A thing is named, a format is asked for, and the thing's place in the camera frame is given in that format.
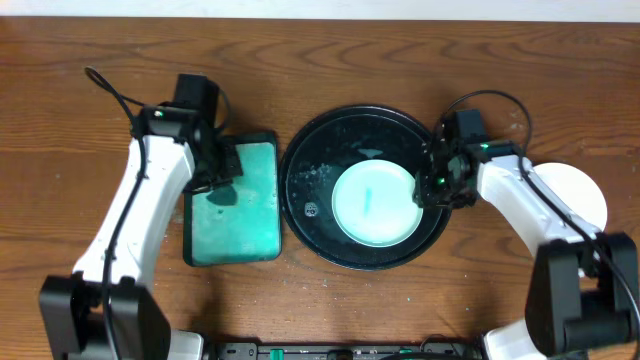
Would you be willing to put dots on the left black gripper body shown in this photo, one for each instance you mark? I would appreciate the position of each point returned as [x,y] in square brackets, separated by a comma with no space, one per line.
[220,163]

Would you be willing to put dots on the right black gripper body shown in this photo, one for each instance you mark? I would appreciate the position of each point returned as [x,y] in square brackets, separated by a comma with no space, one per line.
[438,190]

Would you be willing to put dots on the dark green sponge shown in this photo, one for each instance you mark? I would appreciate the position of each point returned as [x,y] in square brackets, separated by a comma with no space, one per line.
[224,195]

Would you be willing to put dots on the mint plate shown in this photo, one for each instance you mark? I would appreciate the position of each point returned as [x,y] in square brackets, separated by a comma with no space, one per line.
[372,203]

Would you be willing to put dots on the white plate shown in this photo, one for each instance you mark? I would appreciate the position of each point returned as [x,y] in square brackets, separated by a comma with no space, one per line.
[577,190]

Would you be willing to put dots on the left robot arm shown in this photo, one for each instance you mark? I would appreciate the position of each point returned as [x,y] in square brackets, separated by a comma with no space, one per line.
[105,309]

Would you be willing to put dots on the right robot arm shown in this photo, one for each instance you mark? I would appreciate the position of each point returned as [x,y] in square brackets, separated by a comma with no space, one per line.
[583,293]

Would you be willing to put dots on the green rectangular tray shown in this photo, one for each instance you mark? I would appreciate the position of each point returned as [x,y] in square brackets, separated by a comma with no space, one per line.
[249,231]

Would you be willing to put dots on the black round tray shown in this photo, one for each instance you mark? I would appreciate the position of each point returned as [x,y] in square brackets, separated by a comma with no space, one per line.
[325,148]

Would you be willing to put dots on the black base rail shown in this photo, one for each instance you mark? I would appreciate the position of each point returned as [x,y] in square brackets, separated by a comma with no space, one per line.
[438,349]

